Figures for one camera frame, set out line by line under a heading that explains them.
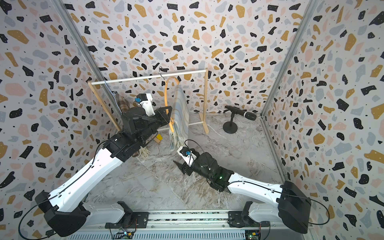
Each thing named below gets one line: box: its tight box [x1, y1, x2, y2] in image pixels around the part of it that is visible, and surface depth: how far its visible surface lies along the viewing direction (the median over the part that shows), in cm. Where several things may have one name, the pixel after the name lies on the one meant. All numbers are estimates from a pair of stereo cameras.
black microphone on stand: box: [223, 105, 257, 134], surface depth 102 cm
